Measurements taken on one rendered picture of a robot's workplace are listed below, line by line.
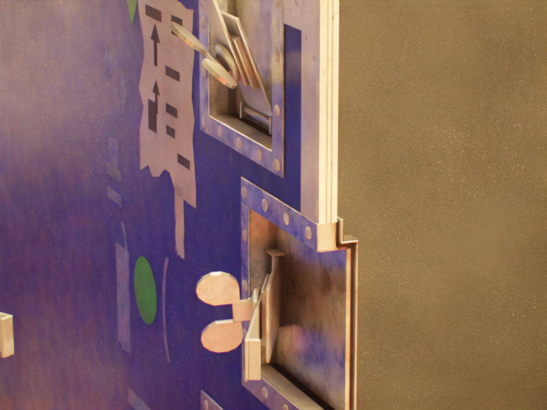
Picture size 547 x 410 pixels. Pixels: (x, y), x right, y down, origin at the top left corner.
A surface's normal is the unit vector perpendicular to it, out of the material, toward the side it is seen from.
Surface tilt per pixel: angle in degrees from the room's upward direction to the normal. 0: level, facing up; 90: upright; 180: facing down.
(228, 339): 117
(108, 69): 90
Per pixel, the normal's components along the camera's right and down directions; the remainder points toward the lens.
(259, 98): -0.86, 0.45
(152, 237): -0.92, 0.11
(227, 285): 0.11, 0.67
